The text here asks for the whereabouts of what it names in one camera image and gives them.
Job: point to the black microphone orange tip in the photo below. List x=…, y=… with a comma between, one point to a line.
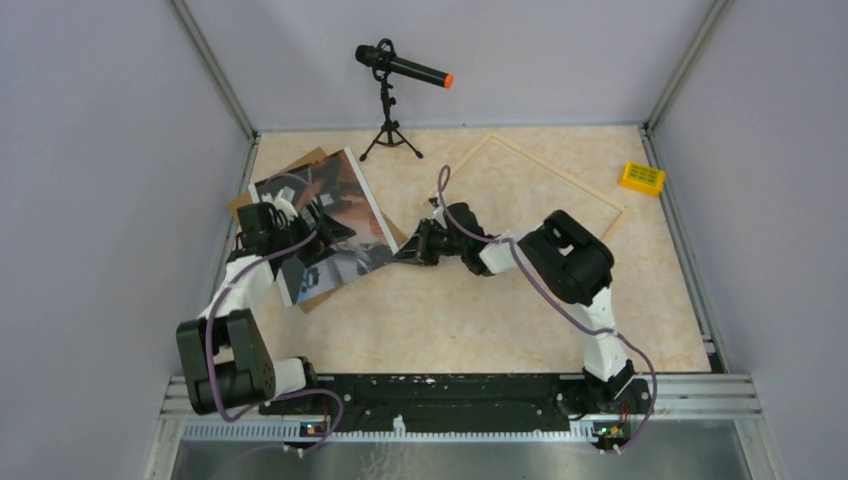
x=404, y=65

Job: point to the aluminium rail front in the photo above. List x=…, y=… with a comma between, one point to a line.
x=705, y=426

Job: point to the light wooden picture frame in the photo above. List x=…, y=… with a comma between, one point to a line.
x=510, y=188

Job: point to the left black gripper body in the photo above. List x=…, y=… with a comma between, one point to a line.
x=292, y=231

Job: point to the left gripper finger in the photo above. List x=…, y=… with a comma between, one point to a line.
x=334, y=232
x=313, y=209

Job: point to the black tripod mic stand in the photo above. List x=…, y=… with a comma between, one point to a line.
x=389, y=134

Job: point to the printed photo sheet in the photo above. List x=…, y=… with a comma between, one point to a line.
x=339, y=182

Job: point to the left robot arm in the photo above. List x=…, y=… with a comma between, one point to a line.
x=225, y=361

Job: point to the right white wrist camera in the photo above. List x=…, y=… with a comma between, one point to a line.
x=438, y=215

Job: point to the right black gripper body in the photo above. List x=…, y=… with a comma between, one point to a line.
x=450, y=245

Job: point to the yellow rectangular block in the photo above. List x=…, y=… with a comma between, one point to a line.
x=643, y=179

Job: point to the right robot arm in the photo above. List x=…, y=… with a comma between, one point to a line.
x=560, y=256

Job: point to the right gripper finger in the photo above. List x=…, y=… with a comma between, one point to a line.
x=425, y=230
x=416, y=253

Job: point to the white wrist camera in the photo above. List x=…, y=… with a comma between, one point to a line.
x=282, y=203
x=438, y=215

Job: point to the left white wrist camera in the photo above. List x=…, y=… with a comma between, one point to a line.
x=282, y=203

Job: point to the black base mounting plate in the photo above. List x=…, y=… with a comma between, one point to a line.
x=476, y=403

